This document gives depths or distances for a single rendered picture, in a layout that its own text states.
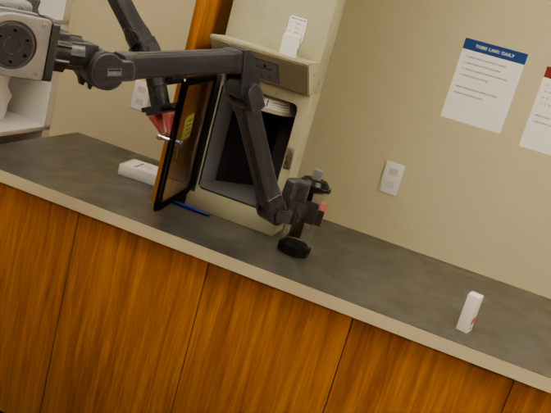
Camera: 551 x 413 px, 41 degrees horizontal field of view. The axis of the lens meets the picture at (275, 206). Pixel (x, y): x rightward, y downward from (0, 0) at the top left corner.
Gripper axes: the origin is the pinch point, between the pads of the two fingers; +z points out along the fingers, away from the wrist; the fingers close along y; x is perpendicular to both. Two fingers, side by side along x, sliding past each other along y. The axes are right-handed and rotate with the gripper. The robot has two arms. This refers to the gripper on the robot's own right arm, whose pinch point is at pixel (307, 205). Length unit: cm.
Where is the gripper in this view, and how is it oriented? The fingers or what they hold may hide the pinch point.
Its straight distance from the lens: 222.6
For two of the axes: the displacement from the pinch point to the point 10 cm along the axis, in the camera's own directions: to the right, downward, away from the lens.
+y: -9.1, -3.4, 2.4
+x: -2.9, 9.3, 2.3
